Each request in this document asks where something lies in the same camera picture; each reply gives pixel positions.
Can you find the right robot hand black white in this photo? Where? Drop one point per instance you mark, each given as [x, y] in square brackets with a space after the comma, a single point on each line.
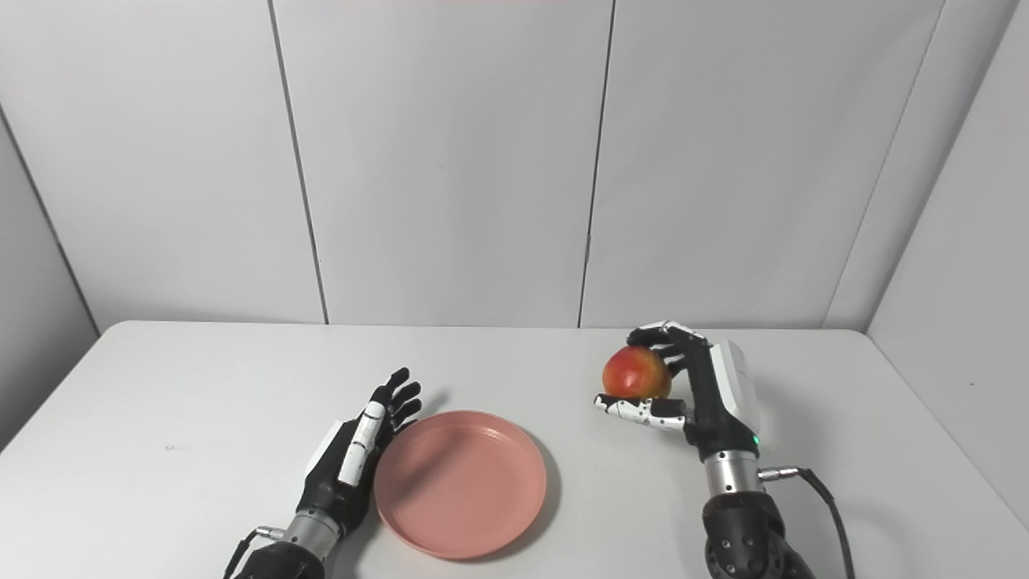
[711, 394]

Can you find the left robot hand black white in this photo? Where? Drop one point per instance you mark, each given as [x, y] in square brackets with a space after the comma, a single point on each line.
[354, 458]

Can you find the red yellow pomegranate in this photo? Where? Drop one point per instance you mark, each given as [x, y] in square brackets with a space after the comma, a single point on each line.
[635, 373]

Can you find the pink plastic plate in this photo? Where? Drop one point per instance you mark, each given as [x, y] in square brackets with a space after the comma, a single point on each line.
[460, 484]

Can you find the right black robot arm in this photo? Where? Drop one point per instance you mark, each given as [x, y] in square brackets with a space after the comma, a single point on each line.
[744, 519]

